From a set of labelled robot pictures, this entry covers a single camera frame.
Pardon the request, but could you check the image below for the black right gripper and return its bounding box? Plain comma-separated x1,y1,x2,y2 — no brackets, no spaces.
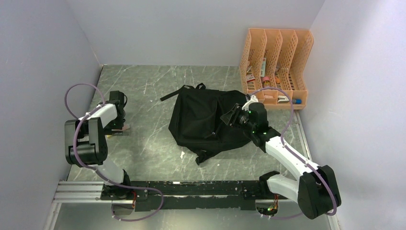
220,103,256,133

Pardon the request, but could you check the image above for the grey blue sharpener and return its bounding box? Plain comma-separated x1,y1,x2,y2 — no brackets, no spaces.
292,99,302,104

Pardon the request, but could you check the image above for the black student backpack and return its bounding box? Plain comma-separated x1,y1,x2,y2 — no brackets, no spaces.
160,83,251,165

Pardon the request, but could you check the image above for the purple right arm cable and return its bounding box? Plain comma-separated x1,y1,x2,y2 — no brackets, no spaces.
246,87,338,220

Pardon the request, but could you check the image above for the white stapler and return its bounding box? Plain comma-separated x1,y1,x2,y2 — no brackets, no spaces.
277,95,291,104

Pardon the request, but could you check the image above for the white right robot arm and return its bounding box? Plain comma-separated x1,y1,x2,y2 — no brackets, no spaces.
221,103,341,219

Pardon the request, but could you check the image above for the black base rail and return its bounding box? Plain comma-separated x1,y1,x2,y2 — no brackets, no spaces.
100,180,284,212

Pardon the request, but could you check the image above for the white red staples box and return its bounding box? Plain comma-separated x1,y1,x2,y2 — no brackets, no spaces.
246,74,255,83

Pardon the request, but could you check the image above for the tall white green box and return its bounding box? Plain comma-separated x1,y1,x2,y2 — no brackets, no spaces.
260,57,266,78

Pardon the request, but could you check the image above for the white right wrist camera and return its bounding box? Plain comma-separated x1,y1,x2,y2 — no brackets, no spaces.
242,94,259,111

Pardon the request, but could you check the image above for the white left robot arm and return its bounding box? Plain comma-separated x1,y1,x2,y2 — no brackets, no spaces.
64,91,133,199

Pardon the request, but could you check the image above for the pink yellow highlighter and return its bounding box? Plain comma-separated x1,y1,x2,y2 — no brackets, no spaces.
105,125,131,138

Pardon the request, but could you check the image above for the orange plastic desk organizer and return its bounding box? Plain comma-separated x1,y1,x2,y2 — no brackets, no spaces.
239,28,314,110

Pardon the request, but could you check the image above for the pink bottle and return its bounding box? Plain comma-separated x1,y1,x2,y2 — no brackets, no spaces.
261,76,272,90

